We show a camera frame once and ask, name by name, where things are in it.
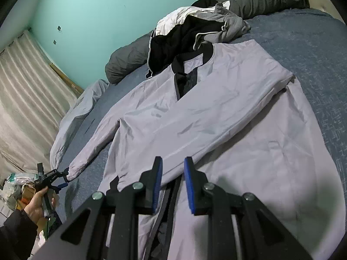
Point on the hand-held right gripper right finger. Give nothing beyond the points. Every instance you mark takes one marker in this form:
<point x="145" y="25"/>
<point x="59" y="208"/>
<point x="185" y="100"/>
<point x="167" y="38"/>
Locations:
<point x="188" y="187"/>

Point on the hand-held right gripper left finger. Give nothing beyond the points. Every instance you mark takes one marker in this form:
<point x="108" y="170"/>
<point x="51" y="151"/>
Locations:
<point x="157" y="187"/>

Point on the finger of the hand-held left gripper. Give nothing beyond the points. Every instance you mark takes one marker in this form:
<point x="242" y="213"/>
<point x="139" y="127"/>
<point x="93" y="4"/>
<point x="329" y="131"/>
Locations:
<point x="61" y="173"/>
<point x="61" y="187"/>

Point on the light grey zip jacket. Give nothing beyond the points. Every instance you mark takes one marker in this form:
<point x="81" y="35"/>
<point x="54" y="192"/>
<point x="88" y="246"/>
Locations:
<point x="217" y="108"/>

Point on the person's left hand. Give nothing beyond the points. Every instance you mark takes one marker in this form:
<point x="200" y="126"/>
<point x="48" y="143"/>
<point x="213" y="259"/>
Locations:
<point x="35" y="208"/>

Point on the pile of bags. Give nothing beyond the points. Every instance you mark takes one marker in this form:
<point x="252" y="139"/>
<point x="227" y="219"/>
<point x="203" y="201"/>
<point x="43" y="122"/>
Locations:
<point x="13" y="192"/>

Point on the light grey blanket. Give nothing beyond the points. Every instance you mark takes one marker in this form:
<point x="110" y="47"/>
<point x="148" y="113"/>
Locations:
<point x="73" y="113"/>

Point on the beige striped curtain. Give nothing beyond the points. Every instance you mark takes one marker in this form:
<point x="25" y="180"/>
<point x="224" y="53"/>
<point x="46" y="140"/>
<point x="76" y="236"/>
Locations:
<point x="29" y="100"/>

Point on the black garment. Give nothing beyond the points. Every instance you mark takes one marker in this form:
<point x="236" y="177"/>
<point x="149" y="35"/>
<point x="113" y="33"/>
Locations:
<point x="173" y="46"/>

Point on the white garment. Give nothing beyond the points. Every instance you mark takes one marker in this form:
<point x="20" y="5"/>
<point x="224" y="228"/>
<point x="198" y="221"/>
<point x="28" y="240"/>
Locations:
<point x="176" y="19"/>

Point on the wooden frame strip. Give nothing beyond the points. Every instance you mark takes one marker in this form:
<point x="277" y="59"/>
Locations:
<point x="67" y="78"/>

